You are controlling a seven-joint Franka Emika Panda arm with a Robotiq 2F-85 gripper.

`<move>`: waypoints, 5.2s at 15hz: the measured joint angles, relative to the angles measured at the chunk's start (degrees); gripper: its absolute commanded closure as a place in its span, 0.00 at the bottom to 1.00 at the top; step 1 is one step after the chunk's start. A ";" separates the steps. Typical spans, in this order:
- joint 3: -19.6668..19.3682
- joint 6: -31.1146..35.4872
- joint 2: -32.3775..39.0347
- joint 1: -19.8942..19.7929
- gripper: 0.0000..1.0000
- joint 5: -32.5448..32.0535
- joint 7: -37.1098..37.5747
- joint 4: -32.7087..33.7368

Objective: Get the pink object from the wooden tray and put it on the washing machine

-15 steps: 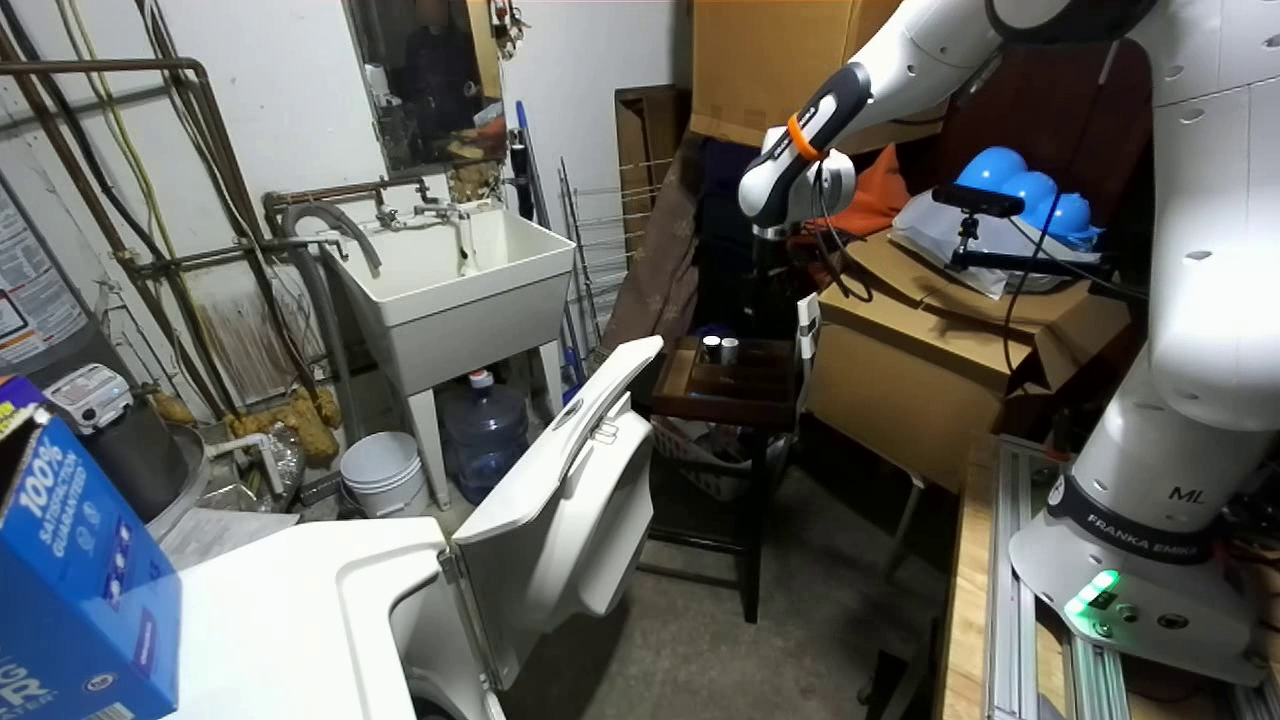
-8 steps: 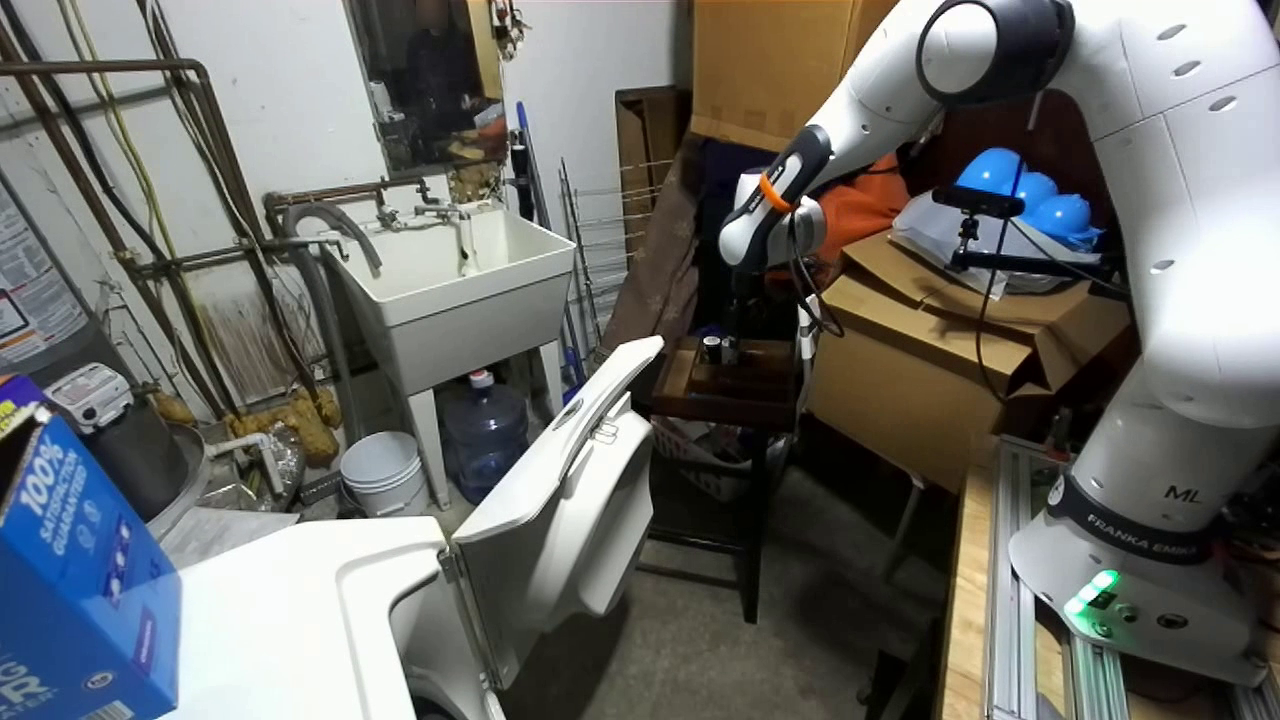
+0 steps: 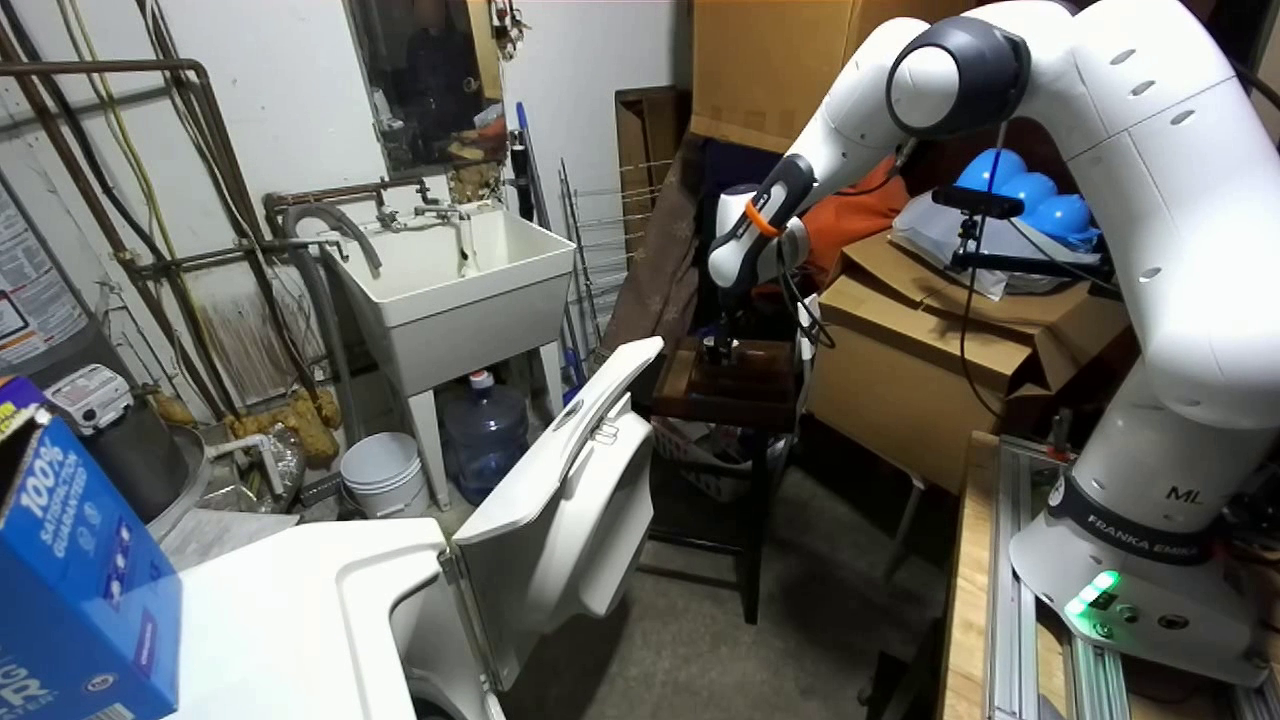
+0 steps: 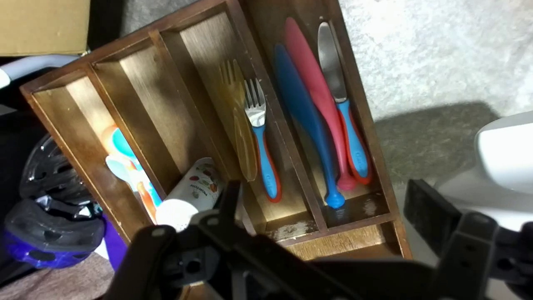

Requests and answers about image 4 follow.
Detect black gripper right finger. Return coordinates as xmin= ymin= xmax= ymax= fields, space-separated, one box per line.
xmin=403 ymin=178 xmax=533 ymax=300

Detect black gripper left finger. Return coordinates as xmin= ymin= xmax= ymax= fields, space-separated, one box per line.
xmin=101 ymin=178 xmax=313 ymax=300

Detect pink plastic knife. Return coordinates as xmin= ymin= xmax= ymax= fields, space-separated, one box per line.
xmin=281 ymin=15 xmax=359 ymax=193

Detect white washing machine door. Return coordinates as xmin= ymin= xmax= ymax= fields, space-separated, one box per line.
xmin=438 ymin=108 xmax=533 ymax=235

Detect wooden cutlery tray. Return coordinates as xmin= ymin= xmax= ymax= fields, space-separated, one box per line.
xmin=18 ymin=0 xmax=414 ymax=263

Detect white tube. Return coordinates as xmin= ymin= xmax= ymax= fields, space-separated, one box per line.
xmin=153 ymin=155 xmax=226 ymax=233

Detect pale blue baby spoon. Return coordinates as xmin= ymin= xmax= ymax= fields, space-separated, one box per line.
xmin=103 ymin=155 xmax=159 ymax=215

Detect teal baby spoon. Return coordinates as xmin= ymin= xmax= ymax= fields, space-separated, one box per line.
xmin=108 ymin=127 xmax=164 ymax=207

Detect grey towel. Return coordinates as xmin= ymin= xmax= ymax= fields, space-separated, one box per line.
xmin=0 ymin=252 xmax=114 ymax=300

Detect black purple bicycle helmet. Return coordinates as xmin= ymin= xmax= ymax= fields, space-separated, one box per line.
xmin=1 ymin=132 xmax=113 ymax=272

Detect wooden fork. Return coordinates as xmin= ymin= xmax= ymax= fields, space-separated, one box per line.
xmin=218 ymin=57 xmax=261 ymax=183

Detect blue plastic knife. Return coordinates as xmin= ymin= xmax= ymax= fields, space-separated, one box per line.
xmin=271 ymin=43 xmax=346 ymax=212

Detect tan cardboard box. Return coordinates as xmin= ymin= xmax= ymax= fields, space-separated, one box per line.
xmin=0 ymin=0 xmax=91 ymax=57

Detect metal fork blue handle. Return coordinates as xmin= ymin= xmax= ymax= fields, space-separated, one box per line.
xmin=241 ymin=77 xmax=283 ymax=203

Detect metal knife blue handle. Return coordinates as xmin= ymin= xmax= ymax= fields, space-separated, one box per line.
xmin=314 ymin=18 xmax=373 ymax=187

